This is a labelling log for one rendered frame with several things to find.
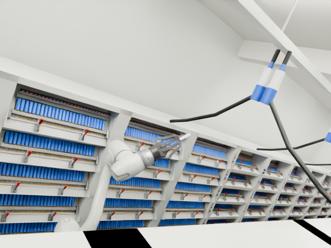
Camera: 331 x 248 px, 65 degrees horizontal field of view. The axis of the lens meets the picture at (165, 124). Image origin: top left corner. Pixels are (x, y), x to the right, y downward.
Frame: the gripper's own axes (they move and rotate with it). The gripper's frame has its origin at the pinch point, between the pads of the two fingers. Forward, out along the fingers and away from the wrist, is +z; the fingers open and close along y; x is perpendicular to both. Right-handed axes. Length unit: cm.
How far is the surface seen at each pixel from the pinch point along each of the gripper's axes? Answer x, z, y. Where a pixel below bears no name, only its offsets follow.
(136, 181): 81, -24, -4
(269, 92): -7, 55, -1
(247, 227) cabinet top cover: -69, -23, -32
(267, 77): -6, 61, 7
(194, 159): 93, 31, -12
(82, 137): 32, -46, 33
